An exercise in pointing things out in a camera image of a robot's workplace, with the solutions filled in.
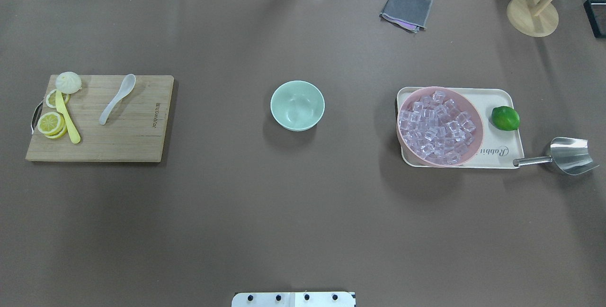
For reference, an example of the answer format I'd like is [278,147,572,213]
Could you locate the white plastic spoon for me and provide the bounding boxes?
[98,74,136,125]

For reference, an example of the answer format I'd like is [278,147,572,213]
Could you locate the mint green bowl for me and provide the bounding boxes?
[270,80,325,132]

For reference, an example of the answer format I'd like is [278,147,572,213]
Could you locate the clear ice cubes pile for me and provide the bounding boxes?
[399,90,476,164]

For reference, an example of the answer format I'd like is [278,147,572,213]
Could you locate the pink bowl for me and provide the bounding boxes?
[396,86,484,168]

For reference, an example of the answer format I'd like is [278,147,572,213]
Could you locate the metal ice scoop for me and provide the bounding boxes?
[512,137,599,176]

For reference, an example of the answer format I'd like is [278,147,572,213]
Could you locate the grey folded cloth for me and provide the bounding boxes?
[379,0,433,33]

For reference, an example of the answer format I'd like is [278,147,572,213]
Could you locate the wooden cutting board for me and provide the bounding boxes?
[26,75,175,163]

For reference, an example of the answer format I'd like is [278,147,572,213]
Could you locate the cream plastic tray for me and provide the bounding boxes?
[396,87,525,169]

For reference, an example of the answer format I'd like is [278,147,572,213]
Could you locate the green lime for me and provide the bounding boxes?
[490,106,521,131]

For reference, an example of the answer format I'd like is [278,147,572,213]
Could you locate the yellow plastic knife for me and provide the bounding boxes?
[55,89,81,144]

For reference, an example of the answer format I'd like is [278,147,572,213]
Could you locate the lemon slices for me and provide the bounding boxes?
[36,89,67,139]

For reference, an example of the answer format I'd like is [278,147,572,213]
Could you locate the wooden cup tree stand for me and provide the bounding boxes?
[506,0,559,37]

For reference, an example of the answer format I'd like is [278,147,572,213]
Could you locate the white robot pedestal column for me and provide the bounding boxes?
[231,291,356,307]

